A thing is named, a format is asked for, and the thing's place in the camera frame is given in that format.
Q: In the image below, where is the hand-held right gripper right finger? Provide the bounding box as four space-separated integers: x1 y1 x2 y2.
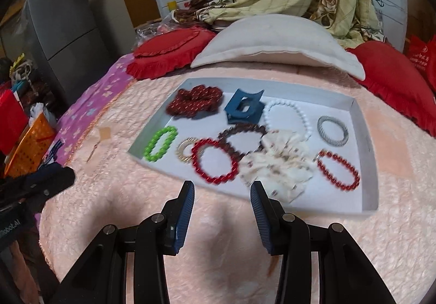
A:
250 180 385 304

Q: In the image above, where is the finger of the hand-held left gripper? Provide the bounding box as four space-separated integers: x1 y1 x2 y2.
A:
25 165 76 201

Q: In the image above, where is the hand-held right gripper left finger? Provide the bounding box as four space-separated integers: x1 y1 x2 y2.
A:
59 180 196 304

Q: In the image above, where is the large red bead bracelet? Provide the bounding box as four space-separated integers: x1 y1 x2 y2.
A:
191 139 239 185

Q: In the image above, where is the white shallow tray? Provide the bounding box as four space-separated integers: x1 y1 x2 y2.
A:
128 77 379 216

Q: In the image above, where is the green bead bracelet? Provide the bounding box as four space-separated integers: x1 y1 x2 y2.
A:
143 126 178 163

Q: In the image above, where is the silver spiral bracelet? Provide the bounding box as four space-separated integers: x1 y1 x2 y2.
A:
317 115 350 147

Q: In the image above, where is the white bead bracelet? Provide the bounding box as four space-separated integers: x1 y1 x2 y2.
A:
263 101 312 141

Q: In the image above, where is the orange plastic basket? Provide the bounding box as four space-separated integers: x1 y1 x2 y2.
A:
5 111 57 178

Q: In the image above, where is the cream patterned scrunchie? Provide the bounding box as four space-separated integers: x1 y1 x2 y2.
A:
238 130 316 204

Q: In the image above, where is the pink fluffy blanket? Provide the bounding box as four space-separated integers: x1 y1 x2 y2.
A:
39 59 436 304

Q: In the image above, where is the tan paper tag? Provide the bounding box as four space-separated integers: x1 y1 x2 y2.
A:
87 127 113 163

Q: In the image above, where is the red paper bag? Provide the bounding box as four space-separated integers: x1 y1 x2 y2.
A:
0 88 29 155

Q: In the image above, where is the purple floral bedsheet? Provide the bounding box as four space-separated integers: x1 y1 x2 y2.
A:
56 52 137 168

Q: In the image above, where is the dark red patterned scrunchie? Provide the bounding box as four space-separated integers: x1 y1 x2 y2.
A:
166 85 223 119

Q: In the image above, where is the blue hair claw clip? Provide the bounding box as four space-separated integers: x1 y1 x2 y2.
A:
224 89 265 125

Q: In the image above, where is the grey refrigerator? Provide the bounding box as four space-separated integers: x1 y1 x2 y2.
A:
27 0 113 107

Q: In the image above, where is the red round ruffled pillow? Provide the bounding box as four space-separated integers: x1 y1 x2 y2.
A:
127 26 217 80

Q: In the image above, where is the white pillow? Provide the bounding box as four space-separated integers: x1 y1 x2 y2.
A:
190 15 366 81

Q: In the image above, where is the red heart-shaped ruffled pillow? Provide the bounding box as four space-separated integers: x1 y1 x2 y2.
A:
346 41 436 139

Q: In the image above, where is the red shopping bag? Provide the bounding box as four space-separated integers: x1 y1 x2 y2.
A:
405 35 436 93

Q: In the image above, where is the gold spiral hair tie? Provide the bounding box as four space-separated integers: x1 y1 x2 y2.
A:
175 137 205 165

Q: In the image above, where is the brown bead bracelet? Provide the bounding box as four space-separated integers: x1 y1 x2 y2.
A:
217 123 268 158

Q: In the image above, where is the small red bead bracelet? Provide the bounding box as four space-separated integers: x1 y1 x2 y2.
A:
317 151 361 191

